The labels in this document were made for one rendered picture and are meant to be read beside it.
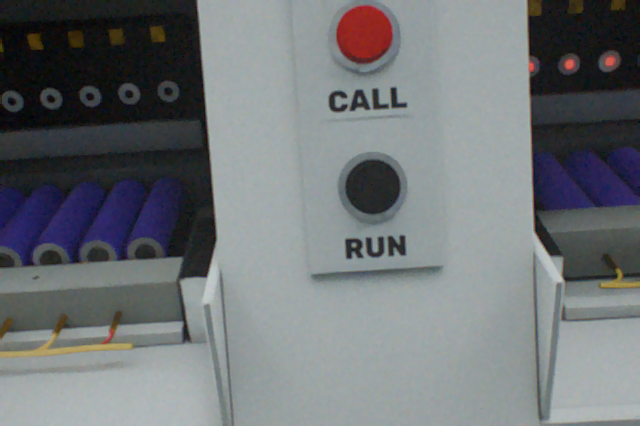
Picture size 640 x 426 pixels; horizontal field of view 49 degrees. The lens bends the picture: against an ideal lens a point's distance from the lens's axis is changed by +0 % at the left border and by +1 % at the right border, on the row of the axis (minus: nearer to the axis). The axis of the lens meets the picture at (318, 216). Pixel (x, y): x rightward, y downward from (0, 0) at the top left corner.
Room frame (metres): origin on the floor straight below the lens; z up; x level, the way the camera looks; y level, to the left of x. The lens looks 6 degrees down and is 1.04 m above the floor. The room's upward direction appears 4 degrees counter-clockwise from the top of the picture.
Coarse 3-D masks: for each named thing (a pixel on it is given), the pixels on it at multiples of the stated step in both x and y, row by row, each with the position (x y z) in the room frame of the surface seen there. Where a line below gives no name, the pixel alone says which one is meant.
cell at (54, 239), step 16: (80, 192) 0.34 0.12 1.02; (96, 192) 0.35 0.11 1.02; (64, 208) 0.33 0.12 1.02; (80, 208) 0.33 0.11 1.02; (96, 208) 0.34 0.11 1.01; (64, 224) 0.31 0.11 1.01; (80, 224) 0.32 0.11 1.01; (48, 240) 0.30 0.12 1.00; (64, 240) 0.30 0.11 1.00; (80, 240) 0.31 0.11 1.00; (32, 256) 0.30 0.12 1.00; (48, 256) 0.30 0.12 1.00; (64, 256) 0.30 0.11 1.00
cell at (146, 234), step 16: (160, 192) 0.34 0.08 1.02; (176, 192) 0.34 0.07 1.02; (144, 208) 0.33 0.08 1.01; (160, 208) 0.32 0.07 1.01; (176, 208) 0.33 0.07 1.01; (144, 224) 0.31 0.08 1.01; (160, 224) 0.31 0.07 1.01; (176, 224) 0.32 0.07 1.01; (128, 240) 0.30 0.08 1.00; (144, 240) 0.30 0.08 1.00; (160, 240) 0.30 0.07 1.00; (128, 256) 0.30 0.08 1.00; (144, 256) 0.30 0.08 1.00; (160, 256) 0.30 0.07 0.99
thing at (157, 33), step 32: (0, 32) 0.36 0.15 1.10; (32, 32) 0.36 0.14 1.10; (64, 32) 0.36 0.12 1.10; (96, 32) 0.36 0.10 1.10; (128, 32) 0.36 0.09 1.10; (160, 32) 0.36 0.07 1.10; (0, 64) 0.37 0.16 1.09; (32, 64) 0.37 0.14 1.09; (64, 64) 0.37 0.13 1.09; (96, 64) 0.37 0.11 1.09; (128, 64) 0.37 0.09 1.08; (160, 64) 0.37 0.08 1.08; (192, 64) 0.37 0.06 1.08; (0, 96) 0.38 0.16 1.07; (32, 96) 0.38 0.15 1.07; (64, 96) 0.38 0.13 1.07; (192, 96) 0.38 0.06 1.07; (0, 128) 0.38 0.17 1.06
